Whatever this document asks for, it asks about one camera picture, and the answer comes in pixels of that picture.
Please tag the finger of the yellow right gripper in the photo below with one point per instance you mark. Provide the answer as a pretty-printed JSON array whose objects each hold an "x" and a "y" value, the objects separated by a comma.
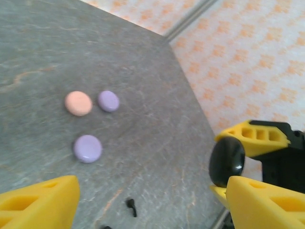
[
  {"x": 262, "y": 143},
  {"x": 220, "y": 194}
]

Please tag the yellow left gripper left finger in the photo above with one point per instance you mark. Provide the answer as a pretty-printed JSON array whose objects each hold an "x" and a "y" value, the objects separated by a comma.
[{"x": 35, "y": 205}]

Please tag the aluminium corner post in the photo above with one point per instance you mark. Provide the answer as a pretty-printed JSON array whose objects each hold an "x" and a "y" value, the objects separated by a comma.
[{"x": 190, "y": 21}]

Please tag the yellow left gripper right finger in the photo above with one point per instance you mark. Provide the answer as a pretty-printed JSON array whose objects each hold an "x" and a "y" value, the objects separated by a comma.
[{"x": 267, "y": 207}]

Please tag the purple earbud charging case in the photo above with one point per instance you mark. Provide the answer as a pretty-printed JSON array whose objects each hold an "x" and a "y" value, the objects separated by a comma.
[
  {"x": 87, "y": 148},
  {"x": 108, "y": 101}
]

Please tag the black earbud charging case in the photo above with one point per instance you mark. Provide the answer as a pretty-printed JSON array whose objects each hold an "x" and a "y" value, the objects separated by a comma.
[{"x": 226, "y": 162}]

